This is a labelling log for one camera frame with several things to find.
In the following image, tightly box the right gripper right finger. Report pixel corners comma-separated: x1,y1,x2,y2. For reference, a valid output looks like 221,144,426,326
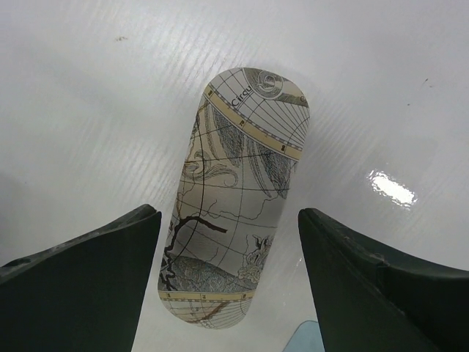
298,208,468,351

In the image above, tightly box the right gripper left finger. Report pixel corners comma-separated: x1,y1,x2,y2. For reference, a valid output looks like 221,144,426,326
1,205,161,351

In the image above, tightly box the map print glasses case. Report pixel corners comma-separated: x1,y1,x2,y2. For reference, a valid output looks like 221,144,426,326
158,67,310,329

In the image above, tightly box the blue cleaning cloth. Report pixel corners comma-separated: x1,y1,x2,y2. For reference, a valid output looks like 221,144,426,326
283,320,325,352

